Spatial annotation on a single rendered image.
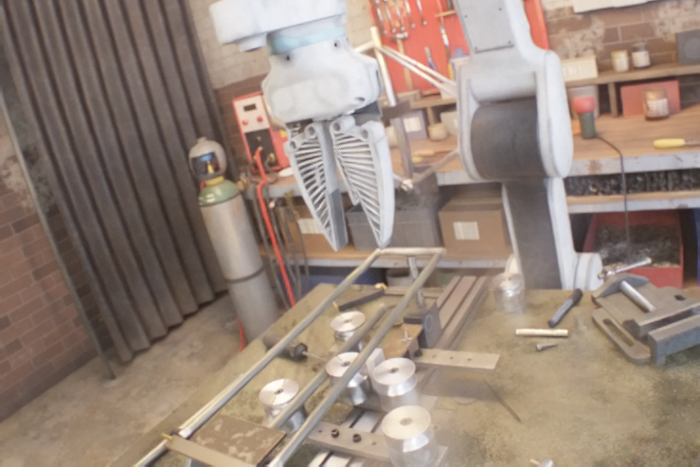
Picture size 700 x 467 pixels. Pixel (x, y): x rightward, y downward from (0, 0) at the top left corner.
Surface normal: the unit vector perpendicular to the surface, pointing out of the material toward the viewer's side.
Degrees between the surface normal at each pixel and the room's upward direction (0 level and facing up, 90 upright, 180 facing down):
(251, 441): 0
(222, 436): 0
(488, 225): 90
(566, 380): 0
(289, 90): 93
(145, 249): 90
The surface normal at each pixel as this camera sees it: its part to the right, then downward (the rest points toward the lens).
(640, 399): -0.24, -0.93
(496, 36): -0.51, 0.56
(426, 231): -0.50, 0.37
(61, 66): 0.15, 0.26
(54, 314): 0.83, -0.04
